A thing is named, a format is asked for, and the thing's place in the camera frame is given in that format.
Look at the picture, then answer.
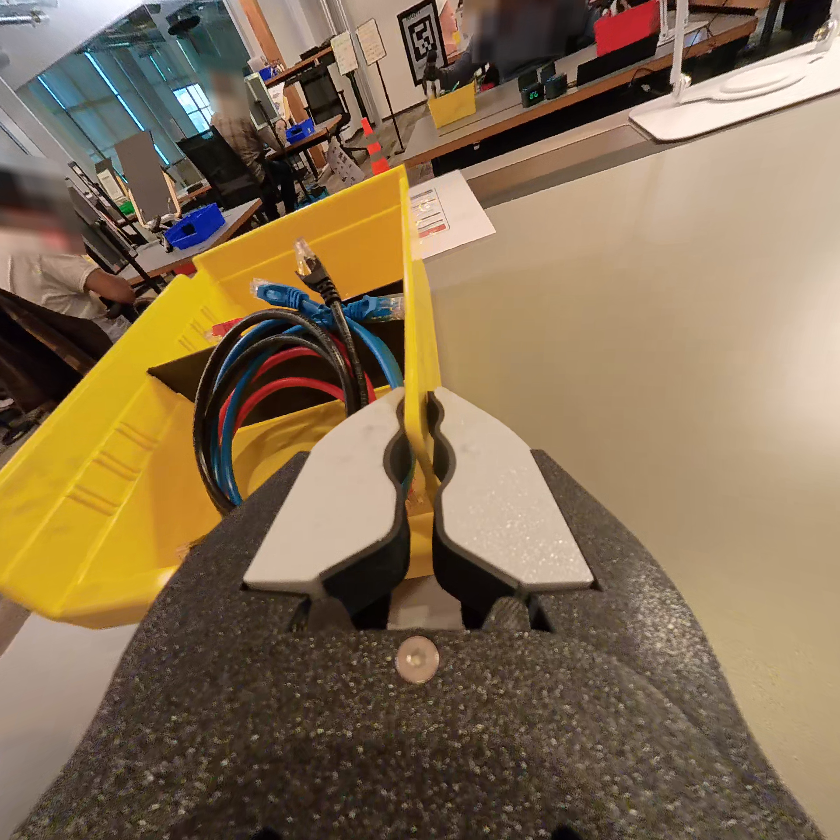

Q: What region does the black ethernet cable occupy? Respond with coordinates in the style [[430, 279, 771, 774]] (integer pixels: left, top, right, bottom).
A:
[[192, 238, 371, 517]]

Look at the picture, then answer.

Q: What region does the red box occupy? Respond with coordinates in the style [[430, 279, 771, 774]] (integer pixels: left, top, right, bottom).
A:
[[594, 0, 660, 58]]

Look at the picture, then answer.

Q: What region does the black digital display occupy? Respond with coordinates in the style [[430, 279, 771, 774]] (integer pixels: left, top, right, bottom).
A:
[[517, 60, 569, 109]]

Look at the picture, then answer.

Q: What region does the white desk lamp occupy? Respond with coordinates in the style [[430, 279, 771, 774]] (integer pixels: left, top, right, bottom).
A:
[[629, 0, 840, 144]]

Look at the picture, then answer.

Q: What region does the blue ethernet cable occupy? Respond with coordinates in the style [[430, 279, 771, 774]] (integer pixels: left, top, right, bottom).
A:
[[213, 279, 406, 503]]

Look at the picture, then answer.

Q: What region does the wooden workbench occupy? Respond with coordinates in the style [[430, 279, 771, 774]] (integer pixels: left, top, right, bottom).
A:
[[400, 10, 762, 168]]

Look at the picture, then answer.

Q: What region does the white printed paper sheet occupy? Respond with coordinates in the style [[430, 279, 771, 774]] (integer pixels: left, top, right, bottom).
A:
[[407, 169, 497, 261]]

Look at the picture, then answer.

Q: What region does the yellow storage bin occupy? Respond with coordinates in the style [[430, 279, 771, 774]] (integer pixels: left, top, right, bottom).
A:
[[0, 164, 442, 631]]

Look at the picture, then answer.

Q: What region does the grey office desk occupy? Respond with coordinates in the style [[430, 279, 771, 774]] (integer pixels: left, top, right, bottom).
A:
[[125, 200, 263, 286]]

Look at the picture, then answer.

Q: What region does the red ethernet cable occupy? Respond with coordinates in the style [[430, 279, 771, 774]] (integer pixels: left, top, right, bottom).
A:
[[205, 317, 378, 437]]

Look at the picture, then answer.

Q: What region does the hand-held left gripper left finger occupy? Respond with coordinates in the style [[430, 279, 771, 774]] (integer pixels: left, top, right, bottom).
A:
[[241, 386, 412, 630]]

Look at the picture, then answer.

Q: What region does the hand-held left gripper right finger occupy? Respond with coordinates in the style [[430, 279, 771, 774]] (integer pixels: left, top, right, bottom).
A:
[[427, 385, 597, 630]]

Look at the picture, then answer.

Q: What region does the small yellow bin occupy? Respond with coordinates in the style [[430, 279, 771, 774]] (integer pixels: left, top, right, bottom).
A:
[[427, 80, 479, 130]]

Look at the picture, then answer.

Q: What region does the grey computer monitor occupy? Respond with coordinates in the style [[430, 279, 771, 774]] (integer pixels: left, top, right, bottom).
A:
[[113, 130, 177, 224]]

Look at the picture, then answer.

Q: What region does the fiducial tag poster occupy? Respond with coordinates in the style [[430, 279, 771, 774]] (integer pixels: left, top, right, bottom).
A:
[[395, 0, 450, 88]]

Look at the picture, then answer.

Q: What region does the black office chair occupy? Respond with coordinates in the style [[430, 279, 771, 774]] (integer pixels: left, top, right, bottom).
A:
[[176, 126, 266, 214]]

